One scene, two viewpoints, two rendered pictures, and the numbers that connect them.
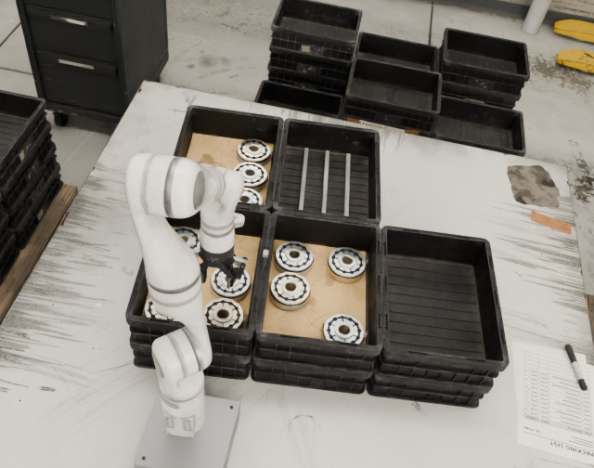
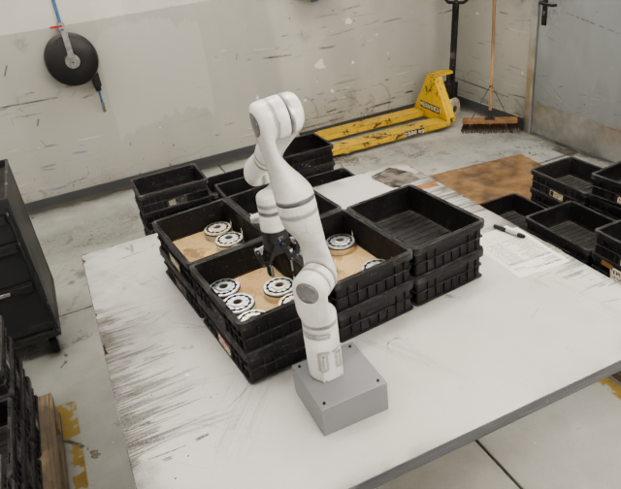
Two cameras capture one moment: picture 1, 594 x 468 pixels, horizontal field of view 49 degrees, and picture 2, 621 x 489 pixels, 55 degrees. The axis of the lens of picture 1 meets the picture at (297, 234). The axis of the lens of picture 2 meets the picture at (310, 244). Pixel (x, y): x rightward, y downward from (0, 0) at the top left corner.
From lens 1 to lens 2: 0.90 m
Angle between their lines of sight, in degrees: 26
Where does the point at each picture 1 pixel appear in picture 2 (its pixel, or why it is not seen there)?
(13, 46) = not seen: outside the picture
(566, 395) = (518, 244)
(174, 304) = (310, 212)
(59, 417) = (230, 443)
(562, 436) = (538, 261)
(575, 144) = not seen: hidden behind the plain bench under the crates
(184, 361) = (325, 276)
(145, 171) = (267, 103)
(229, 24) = (80, 244)
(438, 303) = (411, 233)
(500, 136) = not seen: hidden behind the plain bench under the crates
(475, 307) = (434, 223)
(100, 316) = (195, 378)
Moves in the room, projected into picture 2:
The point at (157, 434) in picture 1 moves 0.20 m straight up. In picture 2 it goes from (318, 387) to (310, 326)
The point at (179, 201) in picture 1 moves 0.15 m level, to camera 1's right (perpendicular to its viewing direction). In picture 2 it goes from (298, 109) to (359, 92)
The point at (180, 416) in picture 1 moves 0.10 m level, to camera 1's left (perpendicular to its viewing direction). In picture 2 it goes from (332, 347) to (297, 363)
